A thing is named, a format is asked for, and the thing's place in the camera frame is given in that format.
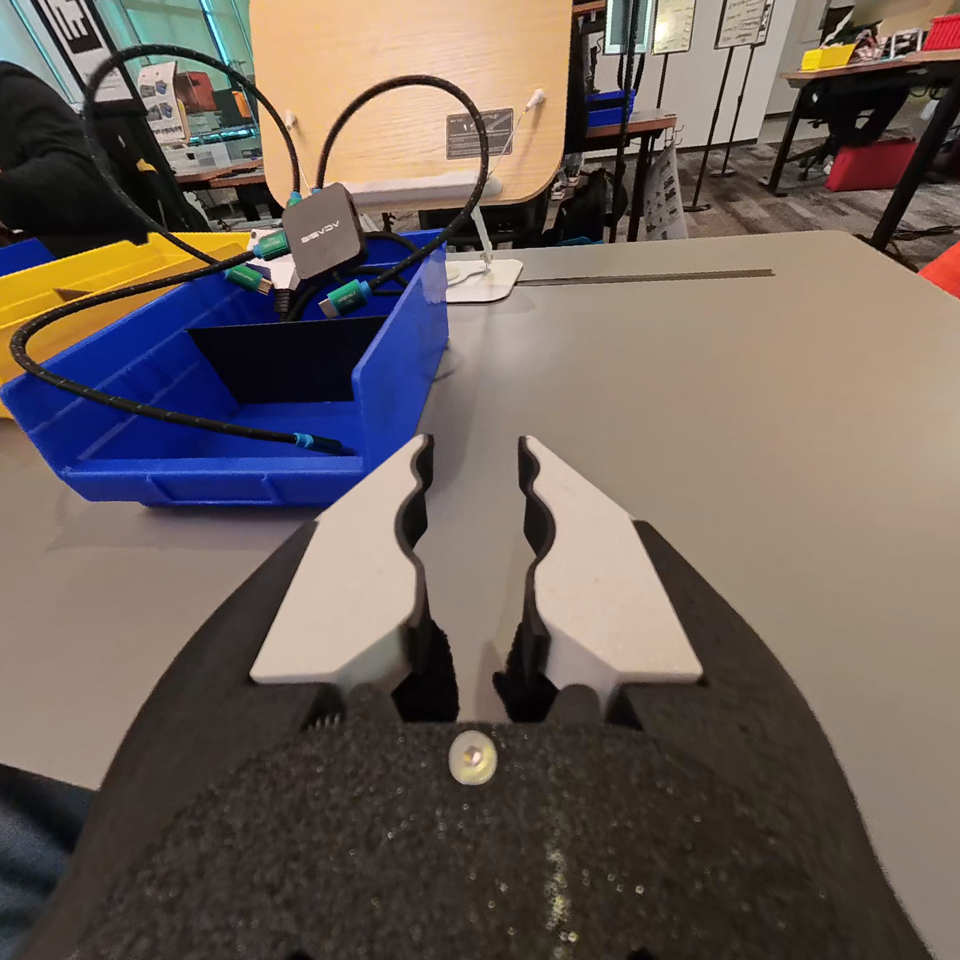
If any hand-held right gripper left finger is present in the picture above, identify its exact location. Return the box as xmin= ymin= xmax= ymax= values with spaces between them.
xmin=249 ymin=433 xmax=459 ymax=723

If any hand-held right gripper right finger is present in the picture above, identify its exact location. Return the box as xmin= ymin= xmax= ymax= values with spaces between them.
xmin=493 ymin=435 xmax=705 ymax=723

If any blue storage bin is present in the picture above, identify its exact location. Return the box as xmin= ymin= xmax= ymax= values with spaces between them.
xmin=0 ymin=238 xmax=57 ymax=277
xmin=0 ymin=228 xmax=450 ymax=509

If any black braided HDMI cable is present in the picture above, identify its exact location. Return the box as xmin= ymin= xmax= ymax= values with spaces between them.
xmin=315 ymin=78 xmax=492 ymax=318
xmin=81 ymin=43 xmax=303 ymax=297
xmin=9 ymin=227 xmax=355 ymax=459

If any black HDMI hub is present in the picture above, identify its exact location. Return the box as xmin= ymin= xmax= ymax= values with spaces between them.
xmin=281 ymin=182 xmax=369 ymax=280

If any yellow storage bin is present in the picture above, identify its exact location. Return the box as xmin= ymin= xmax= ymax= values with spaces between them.
xmin=0 ymin=231 xmax=252 ymax=417

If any black bin divider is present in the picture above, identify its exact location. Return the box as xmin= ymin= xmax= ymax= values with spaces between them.
xmin=187 ymin=315 xmax=387 ymax=404

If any orange traffic cone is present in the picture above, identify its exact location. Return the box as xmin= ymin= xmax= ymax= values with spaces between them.
xmin=918 ymin=243 xmax=960 ymax=299

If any narrow wooden table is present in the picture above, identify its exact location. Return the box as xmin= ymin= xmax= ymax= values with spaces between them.
xmin=581 ymin=111 xmax=678 ymax=241

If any small blue bin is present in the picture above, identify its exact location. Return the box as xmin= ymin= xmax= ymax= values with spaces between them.
xmin=585 ymin=88 xmax=637 ymax=129

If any red storage bin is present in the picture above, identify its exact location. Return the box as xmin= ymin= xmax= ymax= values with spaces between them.
xmin=825 ymin=137 xmax=920 ymax=192

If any wooden laptop stand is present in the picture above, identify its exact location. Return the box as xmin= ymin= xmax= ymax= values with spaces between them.
xmin=247 ymin=0 xmax=575 ymax=305

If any dark cloth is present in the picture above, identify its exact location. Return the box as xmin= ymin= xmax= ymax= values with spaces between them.
xmin=0 ymin=60 xmax=211 ymax=252

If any sign board stand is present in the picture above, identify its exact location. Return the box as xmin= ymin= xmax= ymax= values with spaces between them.
xmin=651 ymin=0 xmax=714 ymax=215
xmin=712 ymin=0 xmax=775 ymax=181

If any wooden work table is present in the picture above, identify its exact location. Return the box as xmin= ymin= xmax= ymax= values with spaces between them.
xmin=780 ymin=52 xmax=960 ymax=252

